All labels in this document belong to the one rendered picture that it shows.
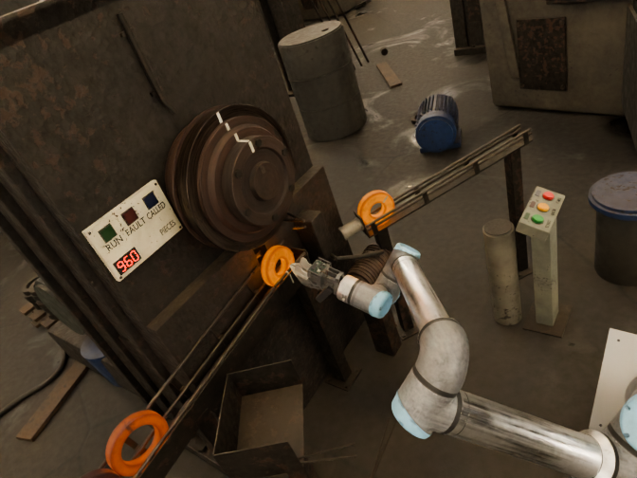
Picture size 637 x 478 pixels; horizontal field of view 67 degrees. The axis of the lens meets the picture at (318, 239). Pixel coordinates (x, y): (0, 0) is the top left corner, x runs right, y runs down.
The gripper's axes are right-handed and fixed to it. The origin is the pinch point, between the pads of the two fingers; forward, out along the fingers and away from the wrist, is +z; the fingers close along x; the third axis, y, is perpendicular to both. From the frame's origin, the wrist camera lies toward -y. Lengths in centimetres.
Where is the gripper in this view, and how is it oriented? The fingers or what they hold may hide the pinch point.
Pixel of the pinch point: (293, 267)
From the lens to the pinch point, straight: 172.8
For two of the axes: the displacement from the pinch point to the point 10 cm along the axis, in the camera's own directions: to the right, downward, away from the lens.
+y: -0.3, -7.0, -7.1
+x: -5.4, 6.2, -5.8
